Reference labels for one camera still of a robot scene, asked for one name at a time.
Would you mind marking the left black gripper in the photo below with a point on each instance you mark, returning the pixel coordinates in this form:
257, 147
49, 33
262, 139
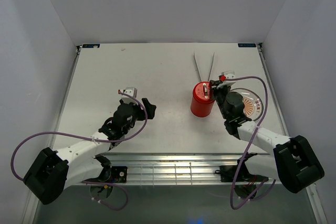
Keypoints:
150, 107

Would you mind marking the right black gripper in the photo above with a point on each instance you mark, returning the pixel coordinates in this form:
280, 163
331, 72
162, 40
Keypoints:
216, 88

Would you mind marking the red container lid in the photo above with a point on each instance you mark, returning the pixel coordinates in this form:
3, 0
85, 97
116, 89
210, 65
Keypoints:
202, 93

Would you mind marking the red cylindrical lunch container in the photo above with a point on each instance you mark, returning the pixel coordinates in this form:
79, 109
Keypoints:
201, 106

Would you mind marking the metal food tongs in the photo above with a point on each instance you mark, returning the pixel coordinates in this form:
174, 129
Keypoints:
203, 67

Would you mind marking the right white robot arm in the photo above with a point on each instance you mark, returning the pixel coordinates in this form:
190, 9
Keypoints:
291, 160

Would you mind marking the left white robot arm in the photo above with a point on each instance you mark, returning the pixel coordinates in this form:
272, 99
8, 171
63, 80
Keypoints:
53, 171

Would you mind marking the patterned round plate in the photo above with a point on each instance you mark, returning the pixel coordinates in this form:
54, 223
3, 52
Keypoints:
254, 106

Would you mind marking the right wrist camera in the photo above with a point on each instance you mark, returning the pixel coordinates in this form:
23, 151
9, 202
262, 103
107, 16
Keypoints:
227, 75

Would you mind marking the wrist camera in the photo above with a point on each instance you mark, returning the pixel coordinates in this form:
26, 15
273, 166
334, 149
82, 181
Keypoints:
227, 75
128, 94

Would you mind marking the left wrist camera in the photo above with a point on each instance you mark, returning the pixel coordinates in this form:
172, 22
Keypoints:
128, 94

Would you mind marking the aluminium table frame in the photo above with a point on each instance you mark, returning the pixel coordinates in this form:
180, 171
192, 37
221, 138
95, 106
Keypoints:
175, 148

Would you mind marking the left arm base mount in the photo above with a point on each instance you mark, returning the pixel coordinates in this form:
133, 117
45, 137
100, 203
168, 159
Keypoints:
113, 172

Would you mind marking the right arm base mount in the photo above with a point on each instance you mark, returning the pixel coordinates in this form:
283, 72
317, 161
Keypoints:
227, 172

